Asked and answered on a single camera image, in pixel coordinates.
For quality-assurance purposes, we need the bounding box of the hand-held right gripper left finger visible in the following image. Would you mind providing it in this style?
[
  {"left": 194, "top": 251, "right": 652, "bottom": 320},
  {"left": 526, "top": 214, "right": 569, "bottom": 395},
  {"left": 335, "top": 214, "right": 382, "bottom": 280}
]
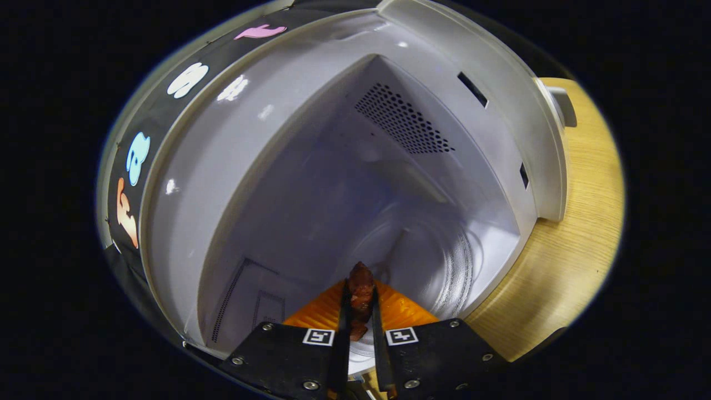
[{"left": 219, "top": 279, "right": 352, "bottom": 400}]

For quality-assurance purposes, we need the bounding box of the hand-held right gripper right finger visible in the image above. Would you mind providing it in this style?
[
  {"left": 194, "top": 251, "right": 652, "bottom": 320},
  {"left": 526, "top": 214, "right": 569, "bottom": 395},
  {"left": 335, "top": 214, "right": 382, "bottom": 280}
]
[{"left": 371, "top": 281, "right": 509, "bottom": 400}]

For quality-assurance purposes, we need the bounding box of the red meat slice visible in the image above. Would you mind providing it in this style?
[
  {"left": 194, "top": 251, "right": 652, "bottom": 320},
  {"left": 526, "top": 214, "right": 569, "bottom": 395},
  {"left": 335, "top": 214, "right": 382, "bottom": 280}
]
[{"left": 347, "top": 261, "right": 376, "bottom": 341}]

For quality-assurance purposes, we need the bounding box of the white microwave oven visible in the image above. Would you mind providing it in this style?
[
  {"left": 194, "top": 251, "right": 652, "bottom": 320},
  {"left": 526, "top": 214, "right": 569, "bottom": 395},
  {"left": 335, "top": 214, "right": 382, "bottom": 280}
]
[{"left": 139, "top": 0, "right": 578, "bottom": 378}]

